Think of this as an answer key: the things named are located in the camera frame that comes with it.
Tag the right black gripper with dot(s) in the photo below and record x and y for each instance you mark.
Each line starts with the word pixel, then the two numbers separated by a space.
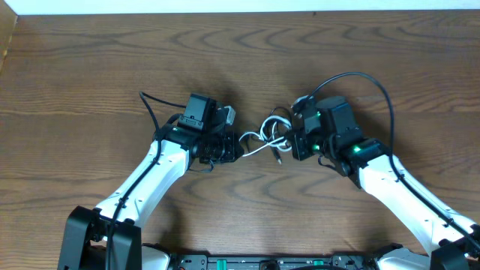
pixel 297 146

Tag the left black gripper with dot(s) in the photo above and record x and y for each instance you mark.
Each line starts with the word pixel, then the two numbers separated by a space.
pixel 231 148

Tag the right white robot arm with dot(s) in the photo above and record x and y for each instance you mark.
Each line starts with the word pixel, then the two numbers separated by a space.
pixel 450 239

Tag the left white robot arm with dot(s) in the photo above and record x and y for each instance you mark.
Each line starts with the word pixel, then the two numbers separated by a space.
pixel 109 235

